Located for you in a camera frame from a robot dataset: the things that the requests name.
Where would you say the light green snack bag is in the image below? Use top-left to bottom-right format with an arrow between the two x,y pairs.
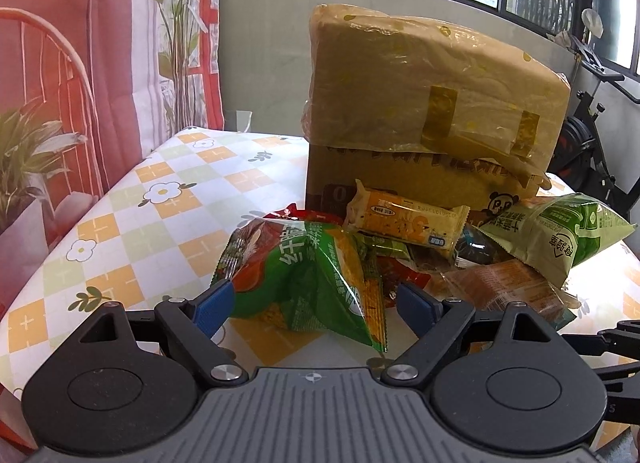
477,192 -> 638,289

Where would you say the clear brown snack packet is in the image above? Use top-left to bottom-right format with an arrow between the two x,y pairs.
427,260 -> 581,331

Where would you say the black exercise bike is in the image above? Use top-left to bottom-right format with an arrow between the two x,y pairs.
550,8 -> 640,224

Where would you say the small green snack packet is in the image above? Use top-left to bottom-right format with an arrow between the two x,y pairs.
357,233 -> 413,261

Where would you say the white cloth on bike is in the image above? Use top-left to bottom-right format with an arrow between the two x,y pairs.
582,8 -> 608,39

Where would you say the taped cardboard box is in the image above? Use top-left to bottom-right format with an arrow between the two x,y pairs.
300,3 -> 572,229

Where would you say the red snack packet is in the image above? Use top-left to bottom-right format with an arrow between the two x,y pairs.
377,255 -> 431,306

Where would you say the large green red snack bag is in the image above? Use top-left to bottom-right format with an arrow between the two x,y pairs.
210,216 -> 388,353

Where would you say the orange biscuit packet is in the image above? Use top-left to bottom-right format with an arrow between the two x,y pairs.
344,179 -> 471,264

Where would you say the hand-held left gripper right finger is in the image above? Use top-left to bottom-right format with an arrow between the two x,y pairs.
384,282 -> 563,389

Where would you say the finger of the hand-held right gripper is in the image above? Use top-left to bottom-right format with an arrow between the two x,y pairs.
562,319 -> 640,359
592,359 -> 640,394

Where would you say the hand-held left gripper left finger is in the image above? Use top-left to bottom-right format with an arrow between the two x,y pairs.
75,279 -> 249,389

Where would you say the red printed curtain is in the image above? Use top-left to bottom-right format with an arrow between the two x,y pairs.
0,0 -> 226,316

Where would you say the dark snack packet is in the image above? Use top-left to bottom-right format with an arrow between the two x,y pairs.
455,226 -> 501,269

